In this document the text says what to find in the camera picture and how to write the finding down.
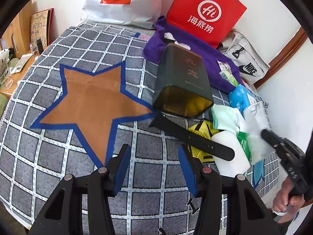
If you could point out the wooden bedside table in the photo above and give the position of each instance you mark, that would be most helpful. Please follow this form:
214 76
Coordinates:
17 77

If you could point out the green wet wipe packet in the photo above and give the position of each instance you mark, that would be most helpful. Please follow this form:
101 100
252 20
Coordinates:
242 138

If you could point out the red Haidilao paper bag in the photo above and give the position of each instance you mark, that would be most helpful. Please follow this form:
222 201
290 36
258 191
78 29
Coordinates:
208 20

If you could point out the brown framed picture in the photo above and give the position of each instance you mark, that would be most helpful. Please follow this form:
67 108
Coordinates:
41 24

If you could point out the black bottle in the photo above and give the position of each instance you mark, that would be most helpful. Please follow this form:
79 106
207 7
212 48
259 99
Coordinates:
39 45

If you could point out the person's right hand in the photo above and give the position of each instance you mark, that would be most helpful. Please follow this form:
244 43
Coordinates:
282 202

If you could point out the grey Nike waist bag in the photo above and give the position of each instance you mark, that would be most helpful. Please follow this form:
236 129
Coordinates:
238 48

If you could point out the clear green plastic bag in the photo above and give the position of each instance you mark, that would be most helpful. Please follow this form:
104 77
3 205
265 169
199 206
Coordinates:
228 76

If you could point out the brown wooden door frame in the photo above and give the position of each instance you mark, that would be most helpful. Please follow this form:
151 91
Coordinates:
284 55

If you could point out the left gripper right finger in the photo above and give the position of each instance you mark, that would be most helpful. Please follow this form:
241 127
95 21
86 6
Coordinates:
191 171

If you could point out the small red white tissue pack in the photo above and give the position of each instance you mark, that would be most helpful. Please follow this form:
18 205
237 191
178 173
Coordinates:
224 66

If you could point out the grey checkered cloth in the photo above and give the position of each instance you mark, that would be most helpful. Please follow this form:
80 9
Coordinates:
154 198

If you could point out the white tissue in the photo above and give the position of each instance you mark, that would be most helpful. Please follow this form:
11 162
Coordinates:
169 38

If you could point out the white sponge block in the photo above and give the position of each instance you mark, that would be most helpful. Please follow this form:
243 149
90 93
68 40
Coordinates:
230 158

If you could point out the white spotted plush toy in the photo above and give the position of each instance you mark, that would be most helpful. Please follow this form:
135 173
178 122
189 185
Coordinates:
4 56

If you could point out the dark green tea box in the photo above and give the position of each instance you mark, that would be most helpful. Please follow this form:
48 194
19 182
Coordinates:
182 84

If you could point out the mint green cloth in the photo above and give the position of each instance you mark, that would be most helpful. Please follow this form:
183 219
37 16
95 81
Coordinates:
228 118

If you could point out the purple towel tray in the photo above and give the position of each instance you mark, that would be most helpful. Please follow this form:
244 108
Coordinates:
156 46

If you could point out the brown felt star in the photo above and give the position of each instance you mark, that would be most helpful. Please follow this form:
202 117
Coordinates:
93 105

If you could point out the blue tissue pack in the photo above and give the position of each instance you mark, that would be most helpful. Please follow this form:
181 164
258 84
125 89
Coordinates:
241 98

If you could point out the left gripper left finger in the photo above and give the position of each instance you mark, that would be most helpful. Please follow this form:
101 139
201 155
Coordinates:
122 163

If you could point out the white Miniso plastic bag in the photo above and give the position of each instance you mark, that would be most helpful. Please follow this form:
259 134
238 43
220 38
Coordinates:
141 13

